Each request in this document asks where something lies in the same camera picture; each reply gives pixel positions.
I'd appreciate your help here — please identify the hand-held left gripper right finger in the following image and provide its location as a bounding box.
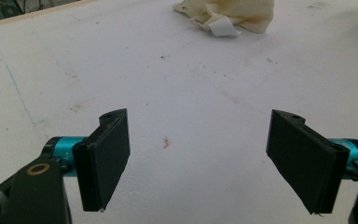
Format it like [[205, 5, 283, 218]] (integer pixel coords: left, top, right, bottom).
[[266, 109, 358, 216]]

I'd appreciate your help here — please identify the cream printed cloth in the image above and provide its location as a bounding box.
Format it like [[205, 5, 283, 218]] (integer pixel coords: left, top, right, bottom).
[[172, 0, 275, 38]]

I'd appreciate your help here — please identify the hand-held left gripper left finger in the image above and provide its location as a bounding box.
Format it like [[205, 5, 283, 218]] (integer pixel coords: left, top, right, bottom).
[[45, 108, 131, 213]]

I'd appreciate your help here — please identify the light blue table mat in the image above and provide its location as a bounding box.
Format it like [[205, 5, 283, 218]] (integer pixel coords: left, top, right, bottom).
[[0, 0, 358, 224]]

